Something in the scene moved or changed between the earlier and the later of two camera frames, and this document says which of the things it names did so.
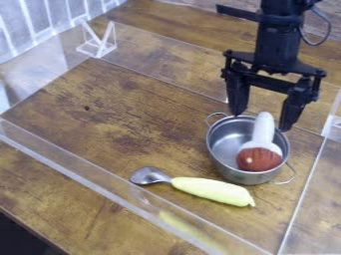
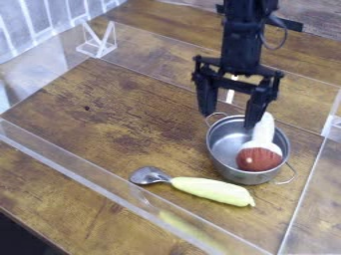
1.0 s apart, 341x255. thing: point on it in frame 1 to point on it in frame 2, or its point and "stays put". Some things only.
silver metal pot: [226, 133] stays put
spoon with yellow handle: [215, 191] stays put
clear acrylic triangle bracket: [96, 46] stays put
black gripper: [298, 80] to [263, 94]
